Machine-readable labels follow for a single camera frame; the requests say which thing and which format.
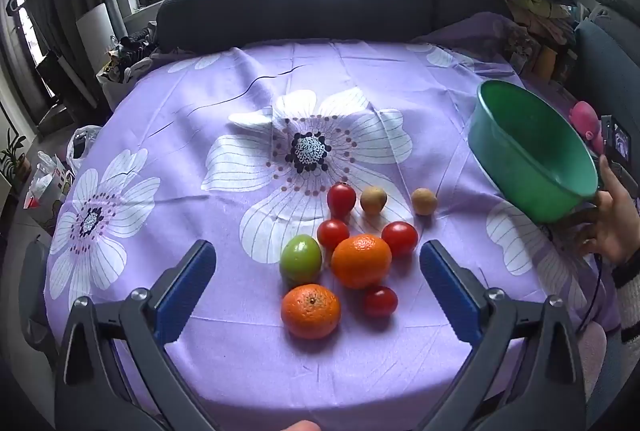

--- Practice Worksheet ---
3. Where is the green round fruit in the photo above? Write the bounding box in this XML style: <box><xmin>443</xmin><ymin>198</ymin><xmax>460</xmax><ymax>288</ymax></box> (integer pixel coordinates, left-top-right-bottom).
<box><xmin>279</xmin><ymin>234</ymin><xmax>323</xmax><ymax>283</ymax></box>

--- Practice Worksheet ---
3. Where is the purple floral tablecloth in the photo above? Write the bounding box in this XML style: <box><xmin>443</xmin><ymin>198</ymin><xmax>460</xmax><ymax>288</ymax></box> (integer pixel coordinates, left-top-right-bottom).
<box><xmin>44</xmin><ymin>38</ymin><xmax>623</xmax><ymax>431</ymax></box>

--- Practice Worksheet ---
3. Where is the grey armchair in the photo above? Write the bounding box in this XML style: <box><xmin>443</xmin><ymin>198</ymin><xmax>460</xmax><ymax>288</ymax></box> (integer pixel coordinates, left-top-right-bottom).
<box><xmin>574</xmin><ymin>0</ymin><xmax>640</xmax><ymax>152</ymax></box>

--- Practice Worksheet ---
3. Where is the white and red bag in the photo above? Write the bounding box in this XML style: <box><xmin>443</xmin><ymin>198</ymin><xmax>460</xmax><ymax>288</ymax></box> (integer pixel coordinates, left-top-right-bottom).
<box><xmin>22</xmin><ymin>151</ymin><xmax>71</xmax><ymax>212</ymax></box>

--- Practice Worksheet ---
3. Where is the red cherry tomato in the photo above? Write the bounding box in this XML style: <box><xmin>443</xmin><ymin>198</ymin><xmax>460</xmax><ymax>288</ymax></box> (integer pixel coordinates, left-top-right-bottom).
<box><xmin>327</xmin><ymin>182</ymin><xmax>357</xmax><ymax>219</ymax></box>
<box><xmin>381</xmin><ymin>221</ymin><xmax>419</xmax><ymax>258</ymax></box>
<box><xmin>316</xmin><ymin>219</ymin><xmax>351</xmax><ymax>252</ymax></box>
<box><xmin>362</xmin><ymin>286</ymin><xmax>399</xmax><ymax>318</ymax></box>

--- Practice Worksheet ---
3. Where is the dark clothes heap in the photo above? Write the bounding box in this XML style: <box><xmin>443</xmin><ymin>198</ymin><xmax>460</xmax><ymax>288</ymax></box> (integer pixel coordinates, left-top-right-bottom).
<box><xmin>97</xmin><ymin>26</ymin><xmax>161</xmax><ymax>84</ymax></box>

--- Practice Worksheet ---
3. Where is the black cable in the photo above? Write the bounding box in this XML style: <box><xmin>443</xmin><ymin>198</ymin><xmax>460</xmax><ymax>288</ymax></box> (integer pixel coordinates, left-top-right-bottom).
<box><xmin>575</xmin><ymin>231</ymin><xmax>604</xmax><ymax>334</ymax></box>

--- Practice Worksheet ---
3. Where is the small orange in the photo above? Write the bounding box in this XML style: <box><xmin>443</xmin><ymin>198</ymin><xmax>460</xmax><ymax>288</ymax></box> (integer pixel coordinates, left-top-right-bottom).
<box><xmin>280</xmin><ymin>283</ymin><xmax>342</xmax><ymax>340</ymax></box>

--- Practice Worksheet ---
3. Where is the large orange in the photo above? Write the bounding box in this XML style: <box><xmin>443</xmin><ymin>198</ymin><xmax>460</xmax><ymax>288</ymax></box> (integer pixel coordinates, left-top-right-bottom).
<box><xmin>331</xmin><ymin>234</ymin><xmax>393</xmax><ymax>290</ymax></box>

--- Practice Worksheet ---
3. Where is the white lamp shade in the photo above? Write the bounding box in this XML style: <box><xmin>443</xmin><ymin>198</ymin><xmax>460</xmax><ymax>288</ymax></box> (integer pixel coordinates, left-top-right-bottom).
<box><xmin>75</xmin><ymin>3</ymin><xmax>118</xmax><ymax>76</ymax></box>

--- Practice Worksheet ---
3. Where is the striped sleeve right forearm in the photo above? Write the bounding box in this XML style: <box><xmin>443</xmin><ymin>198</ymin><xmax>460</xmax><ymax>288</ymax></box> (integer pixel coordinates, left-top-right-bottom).
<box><xmin>612</xmin><ymin>246</ymin><xmax>640</xmax><ymax>344</ymax></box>

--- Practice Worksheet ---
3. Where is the green potted plant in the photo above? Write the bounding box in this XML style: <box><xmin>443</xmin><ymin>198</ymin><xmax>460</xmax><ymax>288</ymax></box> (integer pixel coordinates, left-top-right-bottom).
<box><xmin>0</xmin><ymin>128</ymin><xmax>32</xmax><ymax>184</ymax></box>

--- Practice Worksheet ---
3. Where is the pink toy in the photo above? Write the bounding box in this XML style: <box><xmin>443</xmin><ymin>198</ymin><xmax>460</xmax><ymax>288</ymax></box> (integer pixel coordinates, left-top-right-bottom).
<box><xmin>569</xmin><ymin>100</ymin><xmax>606</xmax><ymax>155</ymax></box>

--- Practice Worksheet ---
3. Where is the white plastic bag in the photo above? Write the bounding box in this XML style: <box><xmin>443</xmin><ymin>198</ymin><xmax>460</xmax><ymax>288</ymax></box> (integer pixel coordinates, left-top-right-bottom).
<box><xmin>66</xmin><ymin>125</ymin><xmax>103</xmax><ymax>174</ymax></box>

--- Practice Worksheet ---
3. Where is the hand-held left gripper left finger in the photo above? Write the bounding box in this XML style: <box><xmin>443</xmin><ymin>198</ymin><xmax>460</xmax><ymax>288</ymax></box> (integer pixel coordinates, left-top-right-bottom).
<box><xmin>54</xmin><ymin>239</ymin><xmax>221</xmax><ymax>431</ymax></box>

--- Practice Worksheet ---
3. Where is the green plastic bowl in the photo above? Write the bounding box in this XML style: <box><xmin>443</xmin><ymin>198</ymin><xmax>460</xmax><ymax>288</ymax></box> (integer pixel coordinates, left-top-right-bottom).
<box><xmin>467</xmin><ymin>79</ymin><xmax>600</xmax><ymax>224</ymax></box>

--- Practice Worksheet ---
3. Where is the pile of folded clothes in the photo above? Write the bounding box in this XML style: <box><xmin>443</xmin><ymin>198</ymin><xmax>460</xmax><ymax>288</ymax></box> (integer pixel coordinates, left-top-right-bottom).
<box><xmin>497</xmin><ymin>0</ymin><xmax>581</xmax><ymax>84</ymax></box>

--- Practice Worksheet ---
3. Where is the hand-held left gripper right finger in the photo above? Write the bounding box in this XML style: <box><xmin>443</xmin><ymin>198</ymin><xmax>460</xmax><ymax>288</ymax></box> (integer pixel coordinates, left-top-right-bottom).
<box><xmin>419</xmin><ymin>239</ymin><xmax>587</xmax><ymax>431</ymax></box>

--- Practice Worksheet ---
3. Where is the dark grey sofa cushion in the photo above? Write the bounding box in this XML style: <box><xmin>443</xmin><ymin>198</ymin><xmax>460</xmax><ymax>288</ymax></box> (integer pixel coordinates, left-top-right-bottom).
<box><xmin>155</xmin><ymin>0</ymin><xmax>433</xmax><ymax>55</ymax></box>
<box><xmin>427</xmin><ymin>0</ymin><xmax>516</xmax><ymax>34</ymax></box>

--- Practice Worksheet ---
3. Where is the person's right hand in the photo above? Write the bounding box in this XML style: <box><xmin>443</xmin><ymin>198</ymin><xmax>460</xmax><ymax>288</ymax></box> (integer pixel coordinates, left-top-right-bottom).
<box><xmin>575</xmin><ymin>156</ymin><xmax>640</xmax><ymax>264</ymax></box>

